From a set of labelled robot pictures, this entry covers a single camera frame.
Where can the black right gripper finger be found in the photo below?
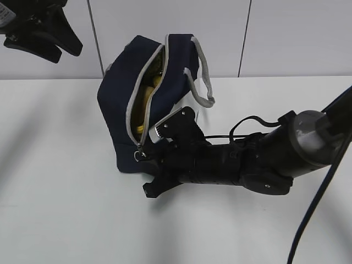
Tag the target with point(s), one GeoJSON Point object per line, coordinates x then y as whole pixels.
{"type": "Point", "coordinates": [149, 165]}
{"type": "Point", "coordinates": [159, 186]}

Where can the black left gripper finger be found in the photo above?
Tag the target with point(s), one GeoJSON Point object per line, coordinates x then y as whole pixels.
{"type": "Point", "coordinates": [60, 32]}
{"type": "Point", "coordinates": [40, 45]}

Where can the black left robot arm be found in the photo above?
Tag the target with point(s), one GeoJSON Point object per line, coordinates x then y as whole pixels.
{"type": "Point", "coordinates": [40, 28]}

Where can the navy insulated lunch bag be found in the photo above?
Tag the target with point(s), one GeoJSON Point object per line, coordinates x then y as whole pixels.
{"type": "Point", "coordinates": [183, 66]}

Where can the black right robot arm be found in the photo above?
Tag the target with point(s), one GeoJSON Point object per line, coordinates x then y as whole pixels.
{"type": "Point", "coordinates": [265, 163]}

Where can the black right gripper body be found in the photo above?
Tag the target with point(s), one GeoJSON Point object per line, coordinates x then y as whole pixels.
{"type": "Point", "coordinates": [187, 164]}

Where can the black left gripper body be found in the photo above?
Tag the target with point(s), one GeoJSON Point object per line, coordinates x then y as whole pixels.
{"type": "Point", "coordinates": [19, 15]}

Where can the yellow banana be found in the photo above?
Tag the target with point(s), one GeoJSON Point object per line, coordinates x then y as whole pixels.
{"type": "Point", "coordinates": [145, 97]}

